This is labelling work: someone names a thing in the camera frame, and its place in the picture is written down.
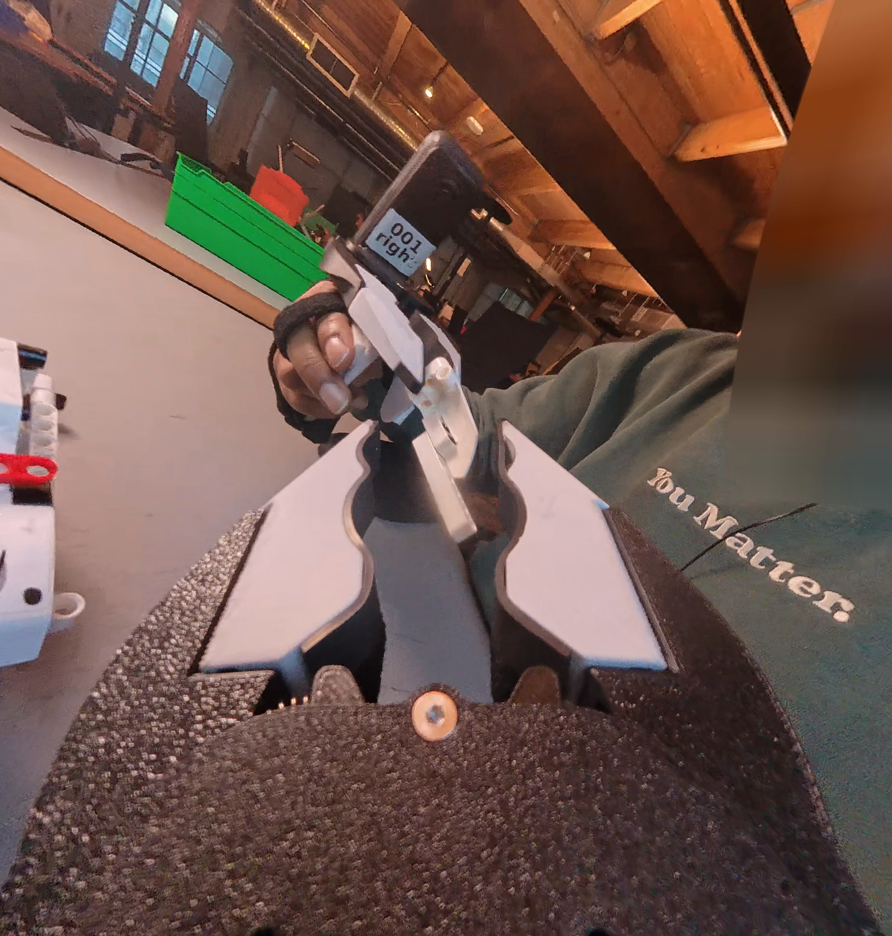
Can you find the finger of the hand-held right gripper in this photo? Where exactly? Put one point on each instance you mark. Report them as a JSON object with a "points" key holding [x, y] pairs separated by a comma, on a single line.
{"points": [[387, 322]]}

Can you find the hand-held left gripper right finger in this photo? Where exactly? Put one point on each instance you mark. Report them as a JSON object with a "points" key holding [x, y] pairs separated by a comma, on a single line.
{"points": [[578, 585]]}

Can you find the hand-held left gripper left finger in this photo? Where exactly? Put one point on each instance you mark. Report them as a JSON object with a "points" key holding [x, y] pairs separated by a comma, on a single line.
{"points": [[292, 585]]}

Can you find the white curved panel piece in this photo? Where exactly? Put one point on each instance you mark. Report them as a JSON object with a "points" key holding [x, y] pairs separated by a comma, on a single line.
{"points": [[449, 476]]}

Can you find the white brick-built truck model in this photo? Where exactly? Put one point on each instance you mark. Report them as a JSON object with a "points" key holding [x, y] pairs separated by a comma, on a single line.
{"points": [[14, 541]]}

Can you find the person's right forearm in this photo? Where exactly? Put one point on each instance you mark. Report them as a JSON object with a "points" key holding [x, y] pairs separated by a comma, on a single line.
{"points": [[592, 410]]}

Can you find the person's right hand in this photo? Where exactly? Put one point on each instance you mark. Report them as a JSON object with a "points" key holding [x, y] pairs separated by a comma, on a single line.
{"points": [[322, 366]]}

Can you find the black office chair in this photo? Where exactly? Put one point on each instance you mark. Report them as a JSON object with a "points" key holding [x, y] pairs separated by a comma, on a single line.
{"points": [[502, 344]]}

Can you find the red storage bin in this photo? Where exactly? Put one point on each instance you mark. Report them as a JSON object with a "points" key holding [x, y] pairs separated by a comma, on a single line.
{"points": [[281, 195]]}

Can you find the green storage bin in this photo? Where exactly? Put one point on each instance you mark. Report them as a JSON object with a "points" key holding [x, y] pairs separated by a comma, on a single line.
{"points": [[241, 234]]}

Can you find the green sweatshirt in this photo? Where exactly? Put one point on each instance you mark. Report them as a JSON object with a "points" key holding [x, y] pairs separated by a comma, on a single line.
{"points": [[797, 658]]}

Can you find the paned window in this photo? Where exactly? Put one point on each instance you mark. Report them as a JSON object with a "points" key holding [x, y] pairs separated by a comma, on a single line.
{"points": [[168, 51]]}

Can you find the wood-edged grey table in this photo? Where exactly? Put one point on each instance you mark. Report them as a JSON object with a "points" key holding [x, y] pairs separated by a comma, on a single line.
{"points": [[66, 168]]}

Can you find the metal ventilation duct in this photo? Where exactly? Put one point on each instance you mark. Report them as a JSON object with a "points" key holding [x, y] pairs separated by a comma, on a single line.
{"points": [[329, 59]]}

